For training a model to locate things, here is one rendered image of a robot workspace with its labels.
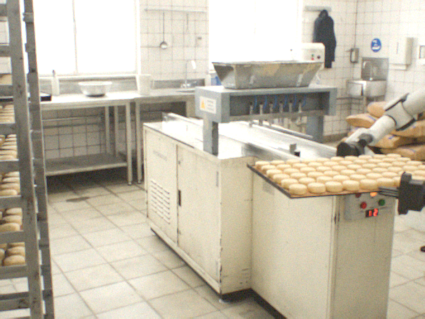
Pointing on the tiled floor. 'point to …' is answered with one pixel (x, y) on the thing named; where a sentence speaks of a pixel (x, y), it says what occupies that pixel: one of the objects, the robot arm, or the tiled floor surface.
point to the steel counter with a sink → (124, 89)
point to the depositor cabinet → (202, 206)
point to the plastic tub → (415, 219)
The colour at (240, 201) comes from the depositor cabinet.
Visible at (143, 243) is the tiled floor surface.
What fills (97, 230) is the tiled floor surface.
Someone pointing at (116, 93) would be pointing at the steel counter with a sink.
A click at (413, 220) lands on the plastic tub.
